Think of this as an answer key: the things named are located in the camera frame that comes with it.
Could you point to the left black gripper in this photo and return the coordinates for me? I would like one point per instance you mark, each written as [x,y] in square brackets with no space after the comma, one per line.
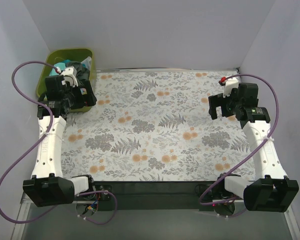
[87,92]

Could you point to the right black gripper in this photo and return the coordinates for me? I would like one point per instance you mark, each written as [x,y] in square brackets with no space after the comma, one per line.
[215,103]

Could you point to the teal t shirt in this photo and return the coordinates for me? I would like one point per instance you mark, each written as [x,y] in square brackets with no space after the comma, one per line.
[61,66]

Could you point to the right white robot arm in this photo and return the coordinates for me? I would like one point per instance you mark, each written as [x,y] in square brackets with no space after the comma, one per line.
[272,190]

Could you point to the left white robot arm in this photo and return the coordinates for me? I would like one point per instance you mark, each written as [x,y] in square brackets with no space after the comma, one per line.
[47,185]

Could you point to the grey t shirt in bin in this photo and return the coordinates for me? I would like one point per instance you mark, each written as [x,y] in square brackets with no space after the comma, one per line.
[82,73]

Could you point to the clear plastic bag in bin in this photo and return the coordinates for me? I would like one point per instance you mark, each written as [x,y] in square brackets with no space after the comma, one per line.
[87,63]

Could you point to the green plastic laundry bin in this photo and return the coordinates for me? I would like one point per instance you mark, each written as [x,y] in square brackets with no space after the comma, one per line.
[73,54]

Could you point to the floral table mat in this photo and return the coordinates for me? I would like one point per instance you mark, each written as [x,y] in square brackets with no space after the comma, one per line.
[152,126]

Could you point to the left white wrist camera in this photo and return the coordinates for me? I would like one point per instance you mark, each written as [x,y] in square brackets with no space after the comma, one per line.
[70,75]

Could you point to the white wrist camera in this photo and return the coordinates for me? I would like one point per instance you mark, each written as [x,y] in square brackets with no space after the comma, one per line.
[228,83]
[70,75]

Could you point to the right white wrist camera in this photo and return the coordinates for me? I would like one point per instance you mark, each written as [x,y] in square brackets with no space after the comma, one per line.
[228,83]

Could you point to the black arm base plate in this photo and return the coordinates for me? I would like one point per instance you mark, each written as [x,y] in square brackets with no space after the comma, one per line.
[158,195]

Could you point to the aluminium frame rail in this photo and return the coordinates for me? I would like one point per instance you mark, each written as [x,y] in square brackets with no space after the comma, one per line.
[47,223]

